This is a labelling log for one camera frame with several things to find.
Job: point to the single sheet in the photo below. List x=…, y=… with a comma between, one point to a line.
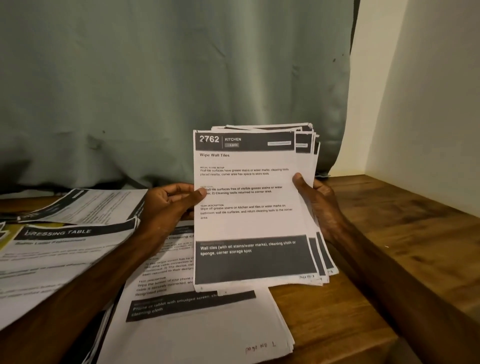
x=90, y=206

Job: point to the person's left hand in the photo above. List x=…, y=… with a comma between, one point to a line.
x=169, y=210

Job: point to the pale green curtain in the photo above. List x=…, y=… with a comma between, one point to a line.
x=172, y=82

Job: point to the person's right hand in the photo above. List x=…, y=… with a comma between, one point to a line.
x=322, y=206

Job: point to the yellow patterned folder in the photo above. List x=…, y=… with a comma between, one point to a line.
x=9, y=237

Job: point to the person's left forearm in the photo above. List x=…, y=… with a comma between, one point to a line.
x=71, y=300

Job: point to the person's right forearm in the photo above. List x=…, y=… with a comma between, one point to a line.
x=412, y=300

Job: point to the Wipe Wall Tiles paper stack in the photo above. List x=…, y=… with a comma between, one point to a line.
x=251, y=214

